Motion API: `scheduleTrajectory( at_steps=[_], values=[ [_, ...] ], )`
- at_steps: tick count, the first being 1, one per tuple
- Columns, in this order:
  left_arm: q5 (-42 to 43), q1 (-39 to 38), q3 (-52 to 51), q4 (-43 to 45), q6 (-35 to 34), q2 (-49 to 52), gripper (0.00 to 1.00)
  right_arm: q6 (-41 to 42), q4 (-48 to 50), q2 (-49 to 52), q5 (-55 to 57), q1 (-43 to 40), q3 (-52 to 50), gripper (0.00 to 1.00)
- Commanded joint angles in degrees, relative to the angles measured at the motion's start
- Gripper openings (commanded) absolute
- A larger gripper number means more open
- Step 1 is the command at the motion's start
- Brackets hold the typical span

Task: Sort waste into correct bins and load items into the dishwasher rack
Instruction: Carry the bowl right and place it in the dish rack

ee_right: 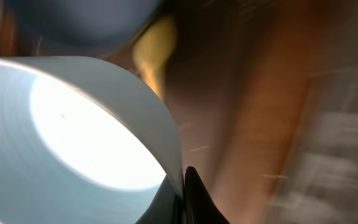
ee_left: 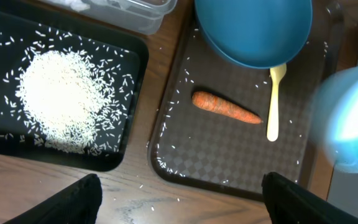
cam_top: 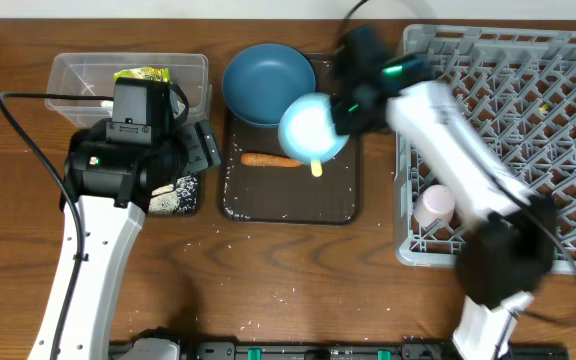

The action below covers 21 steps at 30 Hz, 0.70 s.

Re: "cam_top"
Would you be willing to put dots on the clear plastic waste bin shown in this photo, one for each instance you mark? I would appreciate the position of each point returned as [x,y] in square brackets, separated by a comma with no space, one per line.
[92,74]

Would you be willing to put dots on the grey dishwasher rack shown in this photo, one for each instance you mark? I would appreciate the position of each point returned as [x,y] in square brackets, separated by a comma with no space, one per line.
[517,87]

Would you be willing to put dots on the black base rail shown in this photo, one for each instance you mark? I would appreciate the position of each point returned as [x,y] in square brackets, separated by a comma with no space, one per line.
[318,351]

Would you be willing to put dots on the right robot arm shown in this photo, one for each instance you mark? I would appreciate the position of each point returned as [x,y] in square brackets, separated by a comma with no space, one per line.
[512,244]

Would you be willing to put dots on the yellow green snack wrapper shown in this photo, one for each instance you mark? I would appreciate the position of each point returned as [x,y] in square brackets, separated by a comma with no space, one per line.
[145,73]

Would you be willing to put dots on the black plastic tray bin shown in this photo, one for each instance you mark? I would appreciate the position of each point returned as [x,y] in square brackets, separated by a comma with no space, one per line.
[130,173]

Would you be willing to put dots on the pink plastic cup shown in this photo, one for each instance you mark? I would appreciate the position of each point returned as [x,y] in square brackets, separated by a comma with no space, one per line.
[436,204]

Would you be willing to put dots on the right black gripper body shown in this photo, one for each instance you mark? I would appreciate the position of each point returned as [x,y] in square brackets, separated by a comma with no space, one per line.
[341,116]

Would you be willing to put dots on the white rice grains pile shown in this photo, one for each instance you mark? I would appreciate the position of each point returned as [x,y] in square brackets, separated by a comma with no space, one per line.
[179,199]

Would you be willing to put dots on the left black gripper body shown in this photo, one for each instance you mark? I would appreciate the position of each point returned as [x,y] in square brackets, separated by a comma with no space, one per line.
[200,147]

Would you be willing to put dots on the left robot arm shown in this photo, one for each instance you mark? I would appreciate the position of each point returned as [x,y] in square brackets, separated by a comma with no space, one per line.
[109,235]

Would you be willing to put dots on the dark blue plate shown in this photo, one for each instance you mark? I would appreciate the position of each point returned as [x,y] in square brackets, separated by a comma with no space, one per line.
[262,81]

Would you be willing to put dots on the orange carrot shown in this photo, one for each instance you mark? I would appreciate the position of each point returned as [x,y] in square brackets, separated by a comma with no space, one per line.
[268,160]

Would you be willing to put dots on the yellow plastic spoon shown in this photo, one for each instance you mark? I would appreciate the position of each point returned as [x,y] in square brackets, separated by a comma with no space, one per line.
[316,168]

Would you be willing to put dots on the dark brown serving tray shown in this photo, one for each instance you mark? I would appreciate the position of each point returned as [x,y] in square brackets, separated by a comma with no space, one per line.
[287,195]

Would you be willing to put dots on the light blue bowl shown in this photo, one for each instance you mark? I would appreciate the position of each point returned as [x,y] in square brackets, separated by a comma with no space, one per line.
[307,132]

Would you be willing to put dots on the white tissue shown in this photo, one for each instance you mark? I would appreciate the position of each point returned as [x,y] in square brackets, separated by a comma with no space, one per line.
[107,104]

